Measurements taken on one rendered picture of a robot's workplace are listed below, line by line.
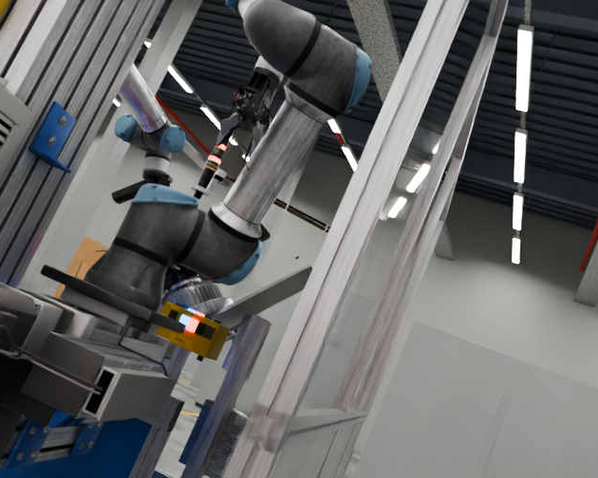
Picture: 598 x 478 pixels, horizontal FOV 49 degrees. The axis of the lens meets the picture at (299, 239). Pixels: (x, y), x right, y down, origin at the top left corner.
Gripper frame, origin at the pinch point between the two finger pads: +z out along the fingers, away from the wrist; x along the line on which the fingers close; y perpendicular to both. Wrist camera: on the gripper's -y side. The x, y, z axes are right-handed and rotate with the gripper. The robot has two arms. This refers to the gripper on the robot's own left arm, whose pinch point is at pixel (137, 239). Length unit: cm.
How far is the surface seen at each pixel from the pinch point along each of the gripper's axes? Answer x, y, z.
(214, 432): 31, 22, 53
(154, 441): -15, 20, 54
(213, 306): 21.6, 19.2, 15.1
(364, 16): 402, 23, -331
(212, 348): -17.8, 31.8, 30.2
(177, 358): -14.7, 22.1, 33.3
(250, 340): 32.4, 29.9, 23.5
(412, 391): 554, 97, 22
